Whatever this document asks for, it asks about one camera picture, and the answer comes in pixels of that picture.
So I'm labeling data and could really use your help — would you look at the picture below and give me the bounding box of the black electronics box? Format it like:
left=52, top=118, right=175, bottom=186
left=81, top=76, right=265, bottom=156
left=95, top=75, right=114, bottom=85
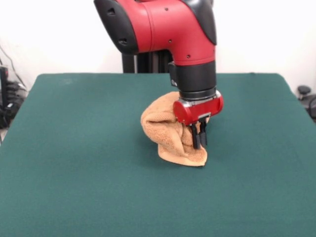
left=0, top=65, right=10, bottom=107

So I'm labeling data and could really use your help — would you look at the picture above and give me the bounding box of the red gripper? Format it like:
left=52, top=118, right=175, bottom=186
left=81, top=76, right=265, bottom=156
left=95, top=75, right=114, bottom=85
left=172, top=89, right=225, bottom=150

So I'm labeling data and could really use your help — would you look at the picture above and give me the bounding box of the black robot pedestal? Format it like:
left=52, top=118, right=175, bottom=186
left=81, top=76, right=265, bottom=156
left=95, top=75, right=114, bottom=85
left=121, top=50, right=174, bottom=74

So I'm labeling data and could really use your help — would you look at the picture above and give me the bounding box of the grey wall cable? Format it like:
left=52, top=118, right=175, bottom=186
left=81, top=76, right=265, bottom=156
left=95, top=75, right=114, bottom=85
left=0, top=45, right=27, bottom=87

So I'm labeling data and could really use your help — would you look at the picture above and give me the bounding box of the dark green table cloth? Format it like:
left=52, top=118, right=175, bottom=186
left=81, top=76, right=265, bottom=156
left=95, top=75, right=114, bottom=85
left=0, top=72, right=316, bottom=237

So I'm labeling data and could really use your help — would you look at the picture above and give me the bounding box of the orange terry towel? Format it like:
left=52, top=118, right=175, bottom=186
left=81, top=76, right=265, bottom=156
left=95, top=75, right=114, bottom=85
left=140, top=91, right=211, bottom=168

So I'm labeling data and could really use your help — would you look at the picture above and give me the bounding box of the black cable bundle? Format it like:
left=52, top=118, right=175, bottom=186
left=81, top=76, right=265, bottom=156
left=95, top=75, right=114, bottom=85
left=0, top=80, right=30, bottom=129

